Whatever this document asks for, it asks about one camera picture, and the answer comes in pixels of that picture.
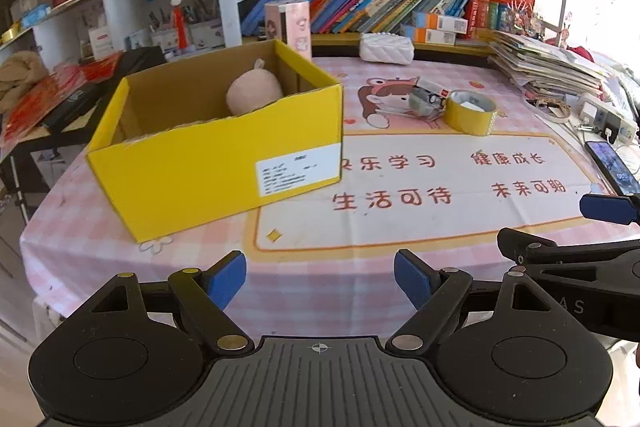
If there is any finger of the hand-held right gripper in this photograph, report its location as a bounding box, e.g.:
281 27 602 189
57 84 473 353
497 227 640 276
579 192 640 226

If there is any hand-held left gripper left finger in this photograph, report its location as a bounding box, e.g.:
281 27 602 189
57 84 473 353
74 249 256 356

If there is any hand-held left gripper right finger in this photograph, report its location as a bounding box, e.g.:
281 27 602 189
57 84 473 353
385 248 577 355

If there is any yellow cardboard box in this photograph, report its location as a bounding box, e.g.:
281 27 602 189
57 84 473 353
85 39 345 244

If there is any yellow tape roll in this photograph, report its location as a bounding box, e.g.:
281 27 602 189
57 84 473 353
443 90 497 137

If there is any small red white box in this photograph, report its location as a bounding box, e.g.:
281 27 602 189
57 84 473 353
415 78 451 100

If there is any pink plush toy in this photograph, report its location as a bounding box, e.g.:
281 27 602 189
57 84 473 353
225 59 285 116

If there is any black smartphone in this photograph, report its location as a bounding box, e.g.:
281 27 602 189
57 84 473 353
584 140 640 197

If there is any white power strip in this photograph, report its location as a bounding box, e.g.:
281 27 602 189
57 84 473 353
579 94 640 144

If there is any red cloth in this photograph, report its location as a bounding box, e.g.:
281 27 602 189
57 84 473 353
559 46 594 63

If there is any stack of papers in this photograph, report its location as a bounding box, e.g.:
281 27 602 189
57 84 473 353
487 29 614 100

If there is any pink checkered tablecloth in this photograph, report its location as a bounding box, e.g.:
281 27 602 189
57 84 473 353
19 54 640 334

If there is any colourful figurine stand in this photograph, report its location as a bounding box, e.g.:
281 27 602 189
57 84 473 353
499 1 544 38

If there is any orange blue small box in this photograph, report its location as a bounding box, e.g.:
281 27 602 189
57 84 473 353
412 11 469 33
399 25 457 46

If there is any white quilted purse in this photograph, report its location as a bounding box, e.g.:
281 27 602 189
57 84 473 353
359 32 415 66

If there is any black electronic keyboard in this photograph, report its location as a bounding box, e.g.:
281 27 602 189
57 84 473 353
39 46 169 133

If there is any white pen holder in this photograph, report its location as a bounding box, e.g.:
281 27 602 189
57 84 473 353
149 29 180 53
189 20 225 49

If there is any small blue white box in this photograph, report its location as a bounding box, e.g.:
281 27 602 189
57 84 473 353
124 29 151 50

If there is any red plastic packet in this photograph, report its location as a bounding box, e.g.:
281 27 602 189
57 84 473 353
0 51 126 143

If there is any red tassel ornament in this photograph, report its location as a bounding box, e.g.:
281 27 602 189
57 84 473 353
169 0 189 50

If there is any pink cylindrical dispenser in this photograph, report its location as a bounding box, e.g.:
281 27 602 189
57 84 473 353
263 0 313 60

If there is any white box red label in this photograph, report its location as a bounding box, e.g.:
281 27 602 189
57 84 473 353
88 26 115 60

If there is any row of books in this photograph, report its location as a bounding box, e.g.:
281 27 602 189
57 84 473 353
240 0 476 36

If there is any beige towel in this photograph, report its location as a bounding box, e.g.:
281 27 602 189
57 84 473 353
0 51 50 113

